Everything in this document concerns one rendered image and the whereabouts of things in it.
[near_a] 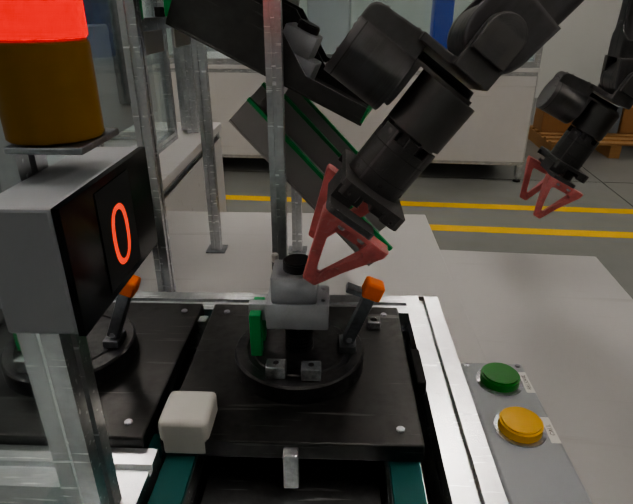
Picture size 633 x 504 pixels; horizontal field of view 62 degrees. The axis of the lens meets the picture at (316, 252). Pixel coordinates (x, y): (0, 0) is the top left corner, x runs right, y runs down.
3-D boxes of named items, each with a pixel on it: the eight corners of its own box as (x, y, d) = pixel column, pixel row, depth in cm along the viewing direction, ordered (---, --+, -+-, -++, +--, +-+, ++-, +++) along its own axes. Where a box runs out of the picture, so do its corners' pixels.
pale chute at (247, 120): (378, 232, 87) (398, 215, 85) (368, 267, 75) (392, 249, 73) (257, 104, 82) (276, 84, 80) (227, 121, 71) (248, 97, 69)
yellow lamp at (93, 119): (118, 126, 31) (104, 37, 29) (81, 147, 27) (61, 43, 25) (35, 125, 31) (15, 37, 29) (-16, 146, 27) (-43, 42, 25)
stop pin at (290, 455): (299, 478, 49) (299, 446, 47) (298, 489, 48) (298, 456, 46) (284, 478, 49) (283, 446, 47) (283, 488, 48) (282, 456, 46)
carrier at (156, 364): (204, 316, 70) (195, 229, 65) (145, 455, 48) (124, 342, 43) (27, 313, 71) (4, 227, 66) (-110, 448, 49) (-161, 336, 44)
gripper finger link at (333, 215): (275, 272, 46) (340, 190, 42) (283, 238, 52) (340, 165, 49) (337, 313, 47) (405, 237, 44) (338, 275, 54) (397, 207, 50)
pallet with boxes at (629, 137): (641, 140, 572) (651, 102, 555) (679, 160, 500) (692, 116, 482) (527, 138, 583) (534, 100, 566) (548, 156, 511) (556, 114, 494)
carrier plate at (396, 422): (396, 320, 69) (397, 306, 68) (423, 463, 48) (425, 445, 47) (216, 316, 70) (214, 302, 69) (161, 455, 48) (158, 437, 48)
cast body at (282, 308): (329, 308, 58) (329, 250, 55) (328, 331, 54) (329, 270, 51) (252, 307, 58) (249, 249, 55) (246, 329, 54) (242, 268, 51)
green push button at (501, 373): (511, 376, 59) (514, 361, 58) (522, 400, 55) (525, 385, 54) (474, 375, 59) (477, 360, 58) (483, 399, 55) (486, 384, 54)
